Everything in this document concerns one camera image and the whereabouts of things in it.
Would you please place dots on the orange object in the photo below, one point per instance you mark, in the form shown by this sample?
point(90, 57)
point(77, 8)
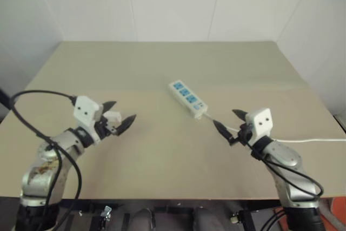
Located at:
point(339, 213)

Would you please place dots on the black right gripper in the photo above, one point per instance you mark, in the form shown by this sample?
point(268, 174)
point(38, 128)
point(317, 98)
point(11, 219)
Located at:
point(244, 133)

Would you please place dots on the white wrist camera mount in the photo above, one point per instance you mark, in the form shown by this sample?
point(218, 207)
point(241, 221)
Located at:
point(260, 122)
point(85, 109)

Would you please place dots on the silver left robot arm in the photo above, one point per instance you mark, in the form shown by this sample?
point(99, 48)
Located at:
point(40, 171)

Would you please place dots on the black table frame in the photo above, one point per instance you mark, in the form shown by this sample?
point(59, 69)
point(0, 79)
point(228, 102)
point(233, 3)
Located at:
point(167, 206)

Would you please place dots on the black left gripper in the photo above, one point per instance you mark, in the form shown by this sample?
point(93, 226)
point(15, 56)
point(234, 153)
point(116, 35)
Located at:
point(104, 129)

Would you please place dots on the white power strip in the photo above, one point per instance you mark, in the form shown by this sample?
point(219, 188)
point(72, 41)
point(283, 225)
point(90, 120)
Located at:
point(187, 98)

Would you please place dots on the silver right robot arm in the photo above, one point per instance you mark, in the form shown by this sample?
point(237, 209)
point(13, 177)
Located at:
point(286, 158)

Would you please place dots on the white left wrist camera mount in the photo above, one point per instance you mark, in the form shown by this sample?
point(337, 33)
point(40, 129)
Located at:
point(85, 109)

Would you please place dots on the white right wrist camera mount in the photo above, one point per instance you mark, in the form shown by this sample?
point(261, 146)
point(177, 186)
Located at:
point(260, 122)

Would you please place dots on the white plug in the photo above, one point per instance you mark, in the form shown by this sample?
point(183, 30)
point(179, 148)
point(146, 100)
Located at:
point(113, 116)

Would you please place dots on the metal clamp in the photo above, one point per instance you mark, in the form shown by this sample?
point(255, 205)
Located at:
point(106, 212)

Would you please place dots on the dark grey rounded shape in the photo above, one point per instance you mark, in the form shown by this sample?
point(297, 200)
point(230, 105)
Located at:
point(142, 221)

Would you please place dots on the dark object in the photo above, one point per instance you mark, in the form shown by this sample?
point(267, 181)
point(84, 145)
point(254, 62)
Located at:
point(4, 101)

